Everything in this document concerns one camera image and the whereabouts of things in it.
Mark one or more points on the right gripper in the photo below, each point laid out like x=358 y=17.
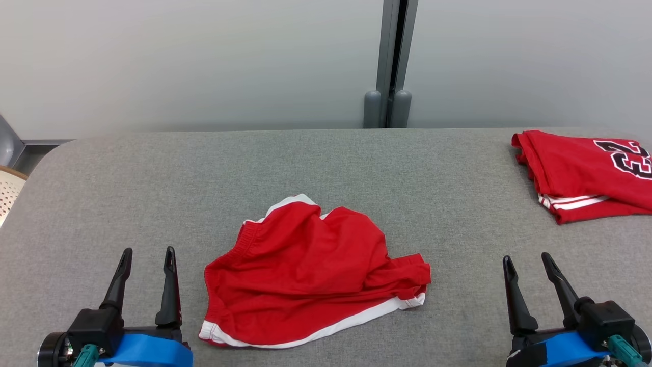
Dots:
x=524 y=351

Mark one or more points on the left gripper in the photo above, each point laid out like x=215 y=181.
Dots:
x=53 y=351

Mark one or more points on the red jersey with number print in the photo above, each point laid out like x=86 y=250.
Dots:
x=575 y=168

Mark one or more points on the red shorts with white trim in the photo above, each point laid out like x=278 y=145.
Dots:
x=305 y=265

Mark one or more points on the beige perforated laundry basket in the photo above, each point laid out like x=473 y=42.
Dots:
x=10 y=193

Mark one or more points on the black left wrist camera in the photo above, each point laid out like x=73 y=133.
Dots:
x=97 y=329

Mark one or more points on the blue right camera mount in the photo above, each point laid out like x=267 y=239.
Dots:
x=575 y=357

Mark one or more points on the grey partition base rail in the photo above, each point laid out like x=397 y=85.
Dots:
x=35 y=150

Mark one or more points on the grey partition post with feet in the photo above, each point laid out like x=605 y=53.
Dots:
x=389 y=61

